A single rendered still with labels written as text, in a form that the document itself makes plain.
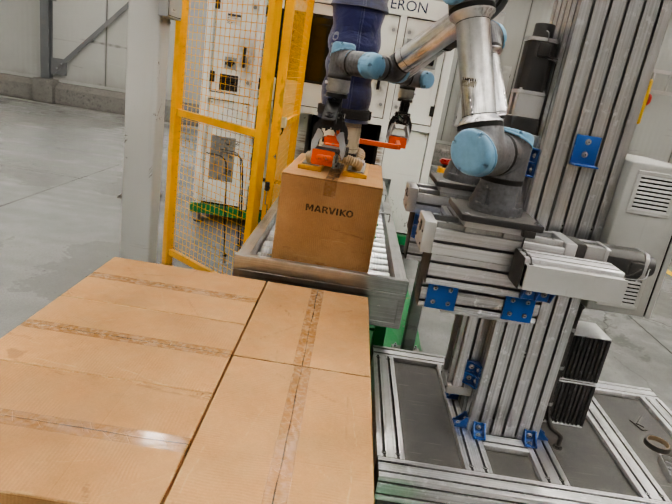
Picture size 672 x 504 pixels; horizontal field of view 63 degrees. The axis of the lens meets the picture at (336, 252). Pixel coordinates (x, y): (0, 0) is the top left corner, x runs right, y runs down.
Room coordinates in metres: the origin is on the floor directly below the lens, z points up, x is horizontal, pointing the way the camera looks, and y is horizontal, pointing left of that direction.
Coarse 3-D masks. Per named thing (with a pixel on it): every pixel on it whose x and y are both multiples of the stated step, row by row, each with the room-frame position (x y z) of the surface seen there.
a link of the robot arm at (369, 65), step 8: (352, 56) 1.75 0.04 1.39; (360, 56) 1.73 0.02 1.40; (368, 56) 1.71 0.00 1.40; (376, 56) 1.71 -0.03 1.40; (384, 56) 1.79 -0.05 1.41; (344, 64) 1.76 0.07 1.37; (352, 64) 1.74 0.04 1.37; (360, 64) 1.72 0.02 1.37; (368, 64) 1.70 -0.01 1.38; (376, 64) 1.71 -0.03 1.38; (384, 64) 1.74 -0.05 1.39; (352, 72) 1.75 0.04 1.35; (360, 72) 1.72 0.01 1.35; (368, 72) 1.70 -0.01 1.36; (376, 72) 1.71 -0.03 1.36; (384, 72) 1.77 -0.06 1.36
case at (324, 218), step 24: (288, 168) 2.19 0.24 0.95; (288, 192) 2.10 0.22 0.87; (312, 192) 2.10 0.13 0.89; (336, 192) 2.10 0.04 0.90; (360, 192) 2.09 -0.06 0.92; (288, 216) 2.10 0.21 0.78; (312, 216) 2.10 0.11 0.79; (336, 216) 2.10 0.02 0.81; (360, 216) 2.09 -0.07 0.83; (288, 240) 2.10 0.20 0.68; (312, 240) 2.10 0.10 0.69; (336, 240) 2.10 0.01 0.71; (360, 240) 2.09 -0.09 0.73; (336, 264) 2.10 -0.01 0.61; (360, 264) 2.09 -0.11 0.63
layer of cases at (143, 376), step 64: (64, 320) 1.41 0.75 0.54; (128, 320) 1.47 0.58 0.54; (192, 320) 1.54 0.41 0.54; (256, 320) 1.61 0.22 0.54; (320, 320) 1.69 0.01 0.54; (0, 384) 1.07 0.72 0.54; (64, 384) 1.11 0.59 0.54; (128, 384) 1.15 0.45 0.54; (192, 384) 1.19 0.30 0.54; (256, 384) 1.24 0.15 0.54; (320, 384) 1.29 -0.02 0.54; (0, 448) 0.87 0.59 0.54; (64, 448) 0.90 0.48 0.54; (128, 448) 0.93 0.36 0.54; (192, 448) 0.96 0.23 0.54; (256, 448) 0.99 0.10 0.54; (320, 448) 1.03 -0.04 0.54
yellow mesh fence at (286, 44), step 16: (288, 0) 3.27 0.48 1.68; (288, 16) 3.27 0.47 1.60; (304, 16) 3.98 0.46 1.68; (288, 32) 3.27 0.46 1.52; (304, 32) 4.32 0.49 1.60; (288, 48) 3.27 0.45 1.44; (304, 48) 4.28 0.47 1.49; (288, 64) 3.48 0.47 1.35; (304, 64) 4.32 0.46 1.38; (288, 96) 3.64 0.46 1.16; (272, 128) 3.27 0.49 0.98; (272, 144) 3.27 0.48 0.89; (272, 160) 3.27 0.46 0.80; (288, 160) 4.16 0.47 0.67; (272, 176) 3.27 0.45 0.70; (272, 192) 3.30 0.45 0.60
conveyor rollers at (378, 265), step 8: (272, 232) 2.62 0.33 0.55; (376, 232) 2.97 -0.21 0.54; (272, 240) 2.52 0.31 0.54; (376, 240) 2.79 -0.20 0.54; (384, 240) 2.80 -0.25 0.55; (264, 248) 2.35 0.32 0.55; (376, 248) 2.62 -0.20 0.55; (384, 248) 2.70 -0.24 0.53; (376, 256) 2.52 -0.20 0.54; (384, 256) 2.52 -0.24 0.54; (376, 264) 2.37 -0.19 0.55; (384, 264) 2.43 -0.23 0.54; (368, 272) 2.25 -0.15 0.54; (376, 272) 2.26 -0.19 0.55; (384, 272) 2.27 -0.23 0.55
